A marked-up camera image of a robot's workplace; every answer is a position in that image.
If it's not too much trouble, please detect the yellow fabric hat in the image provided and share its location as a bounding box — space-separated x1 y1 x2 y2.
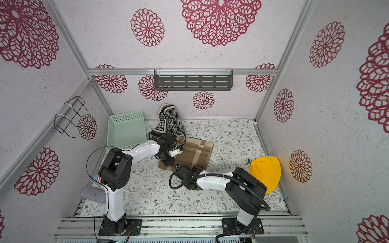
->
249 157 282 194

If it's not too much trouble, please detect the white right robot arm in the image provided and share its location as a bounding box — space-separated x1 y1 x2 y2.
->
169 164 271 227

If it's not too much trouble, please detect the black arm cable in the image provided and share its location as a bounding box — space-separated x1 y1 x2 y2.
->
168 168 271 243
85 129 187 242

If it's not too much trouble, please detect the black white zigzag scarf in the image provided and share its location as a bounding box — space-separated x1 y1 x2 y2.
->
150 104 184 138

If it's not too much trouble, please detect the plush doll black hair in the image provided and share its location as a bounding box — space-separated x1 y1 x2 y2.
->
93 173 101 187

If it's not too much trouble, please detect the dark grey wall shelf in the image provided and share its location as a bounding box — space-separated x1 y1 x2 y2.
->
154 69 233 91

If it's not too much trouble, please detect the black wire wall rack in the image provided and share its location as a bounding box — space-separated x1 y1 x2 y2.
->
53 96 92 139

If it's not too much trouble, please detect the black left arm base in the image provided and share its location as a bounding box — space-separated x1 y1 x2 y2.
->
98 215 143 236

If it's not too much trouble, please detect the mint green plastic basket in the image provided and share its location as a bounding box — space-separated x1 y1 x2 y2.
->
107 110 147 149

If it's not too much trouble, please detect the brown beige plaid scarf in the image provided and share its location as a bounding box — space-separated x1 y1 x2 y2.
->
158 137 214 171

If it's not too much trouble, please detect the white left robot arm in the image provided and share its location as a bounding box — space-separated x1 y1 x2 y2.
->
98 133 186 222

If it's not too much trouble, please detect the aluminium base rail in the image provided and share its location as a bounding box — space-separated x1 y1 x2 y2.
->
53 211 309 243

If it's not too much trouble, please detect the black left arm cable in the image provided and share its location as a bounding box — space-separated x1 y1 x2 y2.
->
85 129 187 242

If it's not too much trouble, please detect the aluminium corner frame post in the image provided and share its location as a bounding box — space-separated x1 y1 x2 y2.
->
255 0 317 125

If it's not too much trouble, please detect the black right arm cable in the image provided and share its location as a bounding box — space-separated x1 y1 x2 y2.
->
168 168 271 243

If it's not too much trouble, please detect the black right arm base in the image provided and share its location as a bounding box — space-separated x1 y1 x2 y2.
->
222 218 264 236

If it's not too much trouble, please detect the grey purple rolled cloth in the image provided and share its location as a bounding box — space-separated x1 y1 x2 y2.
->
81 186 106 204

